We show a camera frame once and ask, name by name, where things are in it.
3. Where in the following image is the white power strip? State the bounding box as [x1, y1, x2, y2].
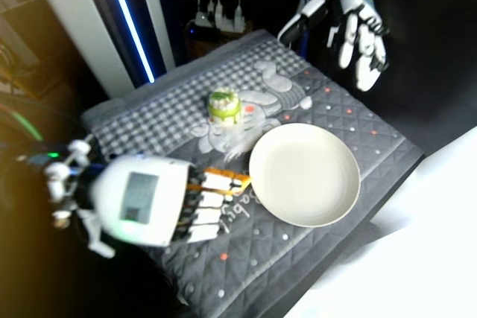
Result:
[192, 11, 247, 33]

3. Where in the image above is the green cable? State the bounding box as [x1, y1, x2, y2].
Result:
[0, 104, 45, 142]

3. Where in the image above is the cream round plate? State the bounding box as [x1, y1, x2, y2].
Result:
[248, 122, 361, 229]

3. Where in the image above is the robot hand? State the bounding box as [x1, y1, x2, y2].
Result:
[326, 0, 391, 92]
[89, 153, 251, 249]

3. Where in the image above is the blue light strip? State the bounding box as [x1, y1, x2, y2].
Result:
[103, 0, 156, 84]

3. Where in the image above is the narrow white post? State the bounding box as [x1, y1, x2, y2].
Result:
[136, 0, 176, 71]

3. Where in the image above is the wide white pillar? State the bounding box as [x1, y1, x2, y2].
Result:
[25, 0, 137, 100]

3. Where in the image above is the small green-white cup toy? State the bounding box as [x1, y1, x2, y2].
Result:
[206, 86, 242, 129]

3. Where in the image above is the orange braided bread loaf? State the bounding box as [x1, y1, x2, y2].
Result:
[186, 167, 253, 197]

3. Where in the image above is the grey quilt with bear print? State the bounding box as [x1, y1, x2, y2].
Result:
[80, 29, 426, 318]

